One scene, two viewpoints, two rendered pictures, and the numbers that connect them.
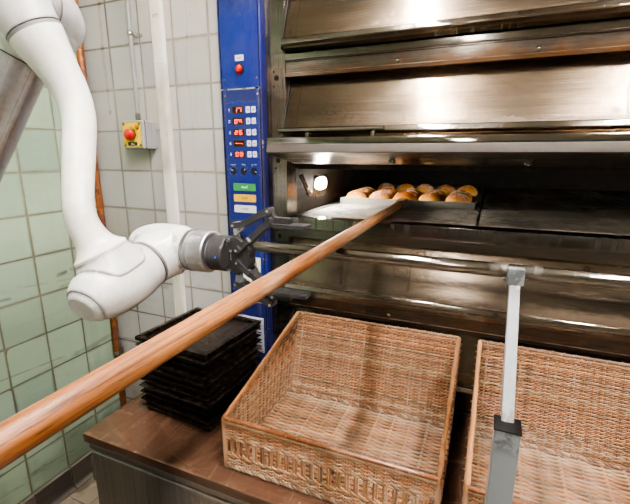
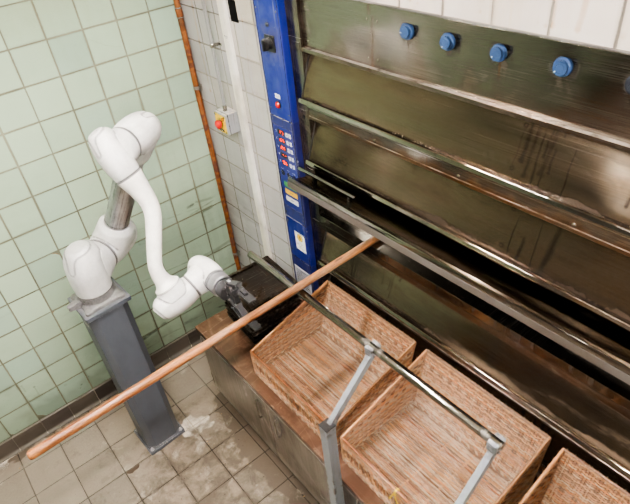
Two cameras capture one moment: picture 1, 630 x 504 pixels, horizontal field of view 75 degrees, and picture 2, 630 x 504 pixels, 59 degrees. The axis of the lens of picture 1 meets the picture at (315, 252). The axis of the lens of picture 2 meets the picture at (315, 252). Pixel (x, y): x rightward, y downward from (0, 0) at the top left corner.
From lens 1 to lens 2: 151 cm
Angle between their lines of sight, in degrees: 37
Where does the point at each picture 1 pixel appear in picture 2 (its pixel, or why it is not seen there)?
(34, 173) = (164, 144)
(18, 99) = not seen: hidden behind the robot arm
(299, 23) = (313, 85)
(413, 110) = (384, 182)
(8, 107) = not seen: hidden behind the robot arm
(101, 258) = (164, 294)
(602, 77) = (500, 214)
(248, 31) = (280, 80)
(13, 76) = not seen: hidden behind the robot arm
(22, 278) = (165, 213)
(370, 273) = (368, 275)
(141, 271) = (183, 298)
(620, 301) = (508, 365)
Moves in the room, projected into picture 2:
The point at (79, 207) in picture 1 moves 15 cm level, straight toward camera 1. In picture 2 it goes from (153, 269) to (145, 297)
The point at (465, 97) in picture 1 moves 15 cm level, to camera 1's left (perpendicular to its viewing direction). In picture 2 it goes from (416, 187) to (374, 180)
